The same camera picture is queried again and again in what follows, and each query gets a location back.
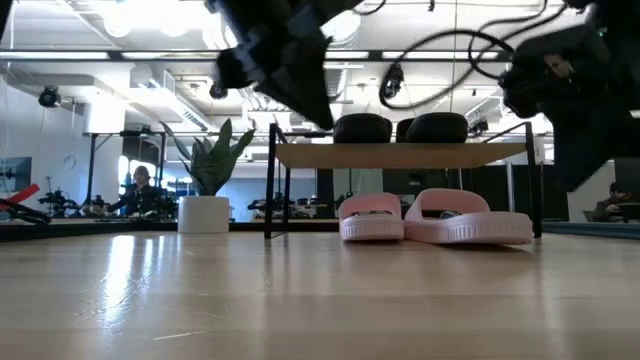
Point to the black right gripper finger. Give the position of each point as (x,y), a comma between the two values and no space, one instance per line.
(590,145)

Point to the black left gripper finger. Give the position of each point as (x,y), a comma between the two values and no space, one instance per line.
(315,80)
(282,87)

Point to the pink slide sandal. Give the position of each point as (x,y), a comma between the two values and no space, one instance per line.
(465,225)
(371,217)

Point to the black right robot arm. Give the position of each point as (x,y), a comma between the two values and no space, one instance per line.
(620,15)

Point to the black background robot arm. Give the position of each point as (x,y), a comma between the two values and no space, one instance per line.
(25,212)

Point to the black monitor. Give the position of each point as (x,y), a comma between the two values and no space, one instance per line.
(627,177)

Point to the person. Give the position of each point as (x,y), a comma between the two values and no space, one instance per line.
(607,206)
(139,195)

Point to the black ceiling spotlight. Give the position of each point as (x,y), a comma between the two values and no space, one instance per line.
(393,80)
(218,92)
(49,97)

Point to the black partition panel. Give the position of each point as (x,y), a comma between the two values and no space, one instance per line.
(500,192)

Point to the green snake plant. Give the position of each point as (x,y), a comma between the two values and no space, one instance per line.
(215,165)

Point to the white round plant pot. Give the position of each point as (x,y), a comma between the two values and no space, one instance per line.
(203,215)

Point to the red bar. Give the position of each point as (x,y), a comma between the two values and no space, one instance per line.
(22,194)

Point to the silver ceiling duct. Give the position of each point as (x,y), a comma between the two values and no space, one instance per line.
(345,27)

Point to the wooden shelf, black metal frame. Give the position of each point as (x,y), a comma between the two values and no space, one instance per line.
(400,155)

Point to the black overhead frame bar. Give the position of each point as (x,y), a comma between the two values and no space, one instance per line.
(75,55)

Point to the black metal rig frame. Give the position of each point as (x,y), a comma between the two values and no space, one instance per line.
(92,165)

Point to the wall screen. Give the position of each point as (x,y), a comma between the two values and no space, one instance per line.
(15,175)

